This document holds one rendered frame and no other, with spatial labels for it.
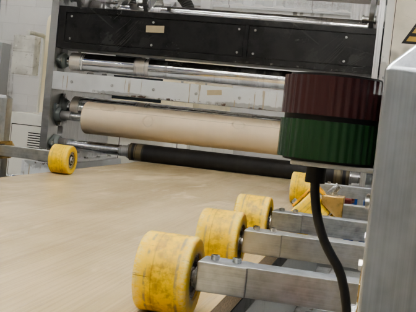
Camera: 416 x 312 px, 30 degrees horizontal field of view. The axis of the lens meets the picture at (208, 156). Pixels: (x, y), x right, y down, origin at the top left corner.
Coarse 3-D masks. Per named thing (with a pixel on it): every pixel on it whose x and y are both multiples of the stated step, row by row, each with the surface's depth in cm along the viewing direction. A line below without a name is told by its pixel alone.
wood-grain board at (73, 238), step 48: (0, 192) 161; (48, 192) 169; (96, 192) 178; (144, 192) 189; (192, 192) 201; (240, 192) 214; (288, 192) 230; (0, 240) 108; (48, 240) 112; (96, 240) 116; (0, 288) 81; (48, 288) 83; (96, 288) 85
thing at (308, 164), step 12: (300, 72) 44; (312, 72) 43; (324, 120) 43; (336, 120) 43; (348, 120) 43; (360, 120) 43; (312, 168) 45; (324, 168) 45; (336, 168) 44; (348, 168) 44; (360, 168) 44; (372, 168) 44; (312, 180) 45; (324, 180) 46; (312, 192) 46; (312, 204) 46; (324, 228) 46; (324, 240) 46; (324, 252) 46; (336, 264) 45; (336, 276) 45; (348, 288) 45; (348, 300) 45
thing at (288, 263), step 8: (272, 264) 149; (280, 264) 162; (288, 264) 177; (296, 264) 195; (304, 264) 218; (312, 264) 247; (240, 304) 116; (248, 304) 124; (256, 304) 133; (264, 304) 144; (272, 304) 156; (280, 304) 170
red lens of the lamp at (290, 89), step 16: (288, 80) 45; (304, 80) 43; (320, 80) 43; (336, 80) 43; (352, 80) 42; (368, 80) 43; (288, 96) 44; (304, 96) 43; (320, 96) 43; (336, 96) 43; (352, 96) 43; (368, 96) 43; (288, 112) 45; (304, 112) 43; (320, 112) 43; (336, 112) 43; (352, 112) 43; (368, 112) 43
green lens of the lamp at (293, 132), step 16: (288, 128) 44; (304, 128) 43; (320, 128) 43; (336, 128) 43; (352, 128) 43; (368, 128) 43; (288, 144) 44; (304, 144) 43; (320, 144) 43; (336, 144) 43; (352, 144) 43; (368, 144) 43; (320, 160) 43; (336, 160) 43; (352, 160) 43; (368, 160) 43
